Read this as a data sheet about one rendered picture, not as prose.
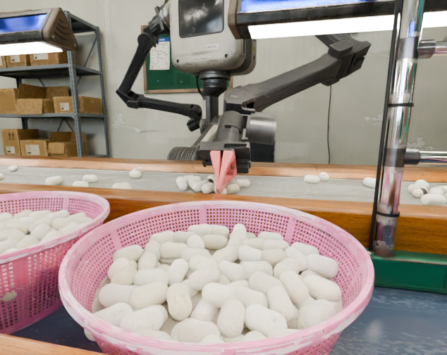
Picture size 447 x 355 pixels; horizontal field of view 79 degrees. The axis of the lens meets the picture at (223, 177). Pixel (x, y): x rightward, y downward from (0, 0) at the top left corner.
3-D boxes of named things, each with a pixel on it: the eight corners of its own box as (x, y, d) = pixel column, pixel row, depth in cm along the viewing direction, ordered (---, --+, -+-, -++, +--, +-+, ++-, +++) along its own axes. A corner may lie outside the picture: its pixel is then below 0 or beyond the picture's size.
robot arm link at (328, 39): (368, 77, 84) (384, 45, 76) (330, 84, 81) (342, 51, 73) (300, 19, 110) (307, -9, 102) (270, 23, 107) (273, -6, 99)
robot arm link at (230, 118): (220, 126, 65) (221, 106, 60) (249, 129, 64) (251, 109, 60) (216, 146, 61) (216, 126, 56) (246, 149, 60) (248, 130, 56)
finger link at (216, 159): (242, 181, 46) (247, 143, 52) (202, 179, 47) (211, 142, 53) (245, 203, 51) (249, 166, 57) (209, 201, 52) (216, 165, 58)
